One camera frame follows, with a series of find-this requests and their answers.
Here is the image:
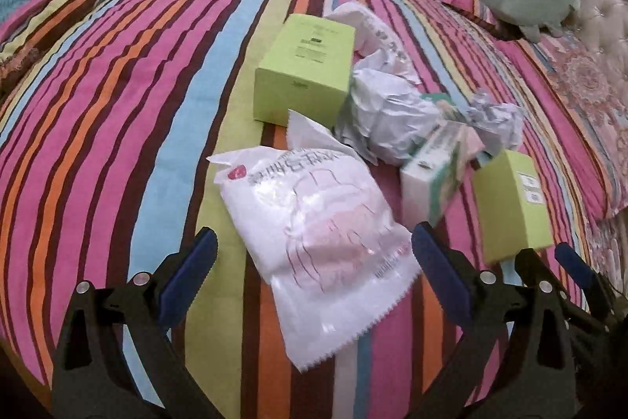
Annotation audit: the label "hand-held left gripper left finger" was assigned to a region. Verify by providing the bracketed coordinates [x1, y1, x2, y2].
[51, 227, 221, 419]

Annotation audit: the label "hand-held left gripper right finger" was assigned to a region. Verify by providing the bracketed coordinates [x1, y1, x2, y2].
[411, 223, 575, 419]

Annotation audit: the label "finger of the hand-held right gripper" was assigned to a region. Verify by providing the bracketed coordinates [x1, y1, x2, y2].
[555, 243, 619, 326]
[513, 248, 550, 289]

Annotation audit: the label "small green box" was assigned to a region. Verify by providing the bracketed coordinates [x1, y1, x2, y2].
[472, 150, 554, 266]

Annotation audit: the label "white green carton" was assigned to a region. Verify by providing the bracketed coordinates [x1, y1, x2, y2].
[400, 122, 474, 228]

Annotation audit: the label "white plastic packet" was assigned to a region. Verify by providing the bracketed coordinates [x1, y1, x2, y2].
[207, 109, 424, 373]

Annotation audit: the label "grey paper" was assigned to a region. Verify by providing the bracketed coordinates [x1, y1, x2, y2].
[466, 90, 526, 155]

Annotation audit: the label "white plastic bags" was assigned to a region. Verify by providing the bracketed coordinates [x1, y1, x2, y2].
[336, 68, 472, 167]

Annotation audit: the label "large green box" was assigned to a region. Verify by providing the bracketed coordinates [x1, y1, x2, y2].
[254, 13, 356, 128]

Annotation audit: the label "white plastic bag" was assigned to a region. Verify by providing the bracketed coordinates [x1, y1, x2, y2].
[324, 1, 423, 86]

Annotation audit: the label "pink floral bedsheet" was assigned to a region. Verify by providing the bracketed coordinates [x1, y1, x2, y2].
[495, 31, 628, 292]

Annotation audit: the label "striped blanket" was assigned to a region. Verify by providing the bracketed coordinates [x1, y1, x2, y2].
[0, 0, 614, 419]

